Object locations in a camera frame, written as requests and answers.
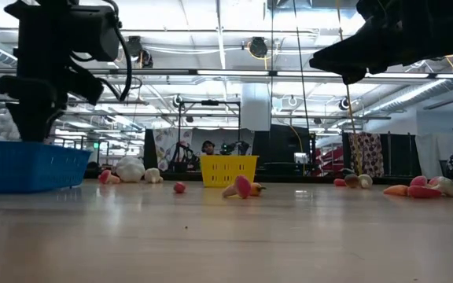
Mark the white pillar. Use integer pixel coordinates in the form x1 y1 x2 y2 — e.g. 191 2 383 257
241 82 272 132

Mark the blue plastic basket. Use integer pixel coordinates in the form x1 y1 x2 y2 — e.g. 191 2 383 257
0 140 93 194

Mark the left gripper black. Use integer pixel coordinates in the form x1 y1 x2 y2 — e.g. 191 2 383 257
0 17 105 142

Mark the brown patterned cloth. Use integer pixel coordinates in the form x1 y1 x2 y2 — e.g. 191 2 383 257
347 132 385 178

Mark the white hanging cloth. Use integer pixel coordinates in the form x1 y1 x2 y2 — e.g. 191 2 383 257
414 132 453 180

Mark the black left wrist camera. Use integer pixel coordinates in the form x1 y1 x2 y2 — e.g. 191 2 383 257
68 4 121 63

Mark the large red chili pepper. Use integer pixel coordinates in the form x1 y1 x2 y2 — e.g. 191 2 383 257
407 185 443 200

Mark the black hanging cable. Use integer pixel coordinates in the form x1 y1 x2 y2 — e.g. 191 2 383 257
291 0 311 133

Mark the red cap mushroom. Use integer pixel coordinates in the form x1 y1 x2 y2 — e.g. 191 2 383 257
98 169 121 185

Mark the long ceiling light bar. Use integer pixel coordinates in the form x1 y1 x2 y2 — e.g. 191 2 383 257
0 67 453 79

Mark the yellow plastic basket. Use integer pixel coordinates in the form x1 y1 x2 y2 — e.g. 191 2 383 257
199 154 260 189

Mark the black partition panel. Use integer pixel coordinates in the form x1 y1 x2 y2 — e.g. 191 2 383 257
252 124 316 177
379 132 422 178

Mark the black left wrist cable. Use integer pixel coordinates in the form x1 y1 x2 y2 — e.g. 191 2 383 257
102 0 134 102

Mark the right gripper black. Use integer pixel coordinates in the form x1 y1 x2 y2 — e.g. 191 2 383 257
309 0 453 85

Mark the large white mushroom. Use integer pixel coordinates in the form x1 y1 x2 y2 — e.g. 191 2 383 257
433 176 453 198

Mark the large white garlic bulb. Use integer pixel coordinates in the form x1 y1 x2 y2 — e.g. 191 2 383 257
115 156 146 184

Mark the floral patterned cloth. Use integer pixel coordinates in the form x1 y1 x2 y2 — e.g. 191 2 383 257
152 127 193 172

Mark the orange carrot toy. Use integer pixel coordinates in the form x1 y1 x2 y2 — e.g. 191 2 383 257
382 184 410 197

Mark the red rack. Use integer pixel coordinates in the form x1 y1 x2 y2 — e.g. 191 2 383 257
314 145 348 177

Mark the black metal gantry frame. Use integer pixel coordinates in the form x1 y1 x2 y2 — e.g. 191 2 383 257
176 99 242 174

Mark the yellow orange chili pepper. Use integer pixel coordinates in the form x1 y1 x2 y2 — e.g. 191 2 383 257
249 182 267 197

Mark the small white mushroom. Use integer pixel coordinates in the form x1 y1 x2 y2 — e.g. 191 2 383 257
144 167 164 184

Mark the silver ventilation duct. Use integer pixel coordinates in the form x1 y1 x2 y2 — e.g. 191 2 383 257
362 78 453 119

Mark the white lumpy figure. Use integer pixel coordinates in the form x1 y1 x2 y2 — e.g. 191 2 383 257
0 108 20 142

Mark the black ceiling cable reel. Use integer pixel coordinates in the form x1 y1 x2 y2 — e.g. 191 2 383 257
248 36 269 59
124 35 155 68

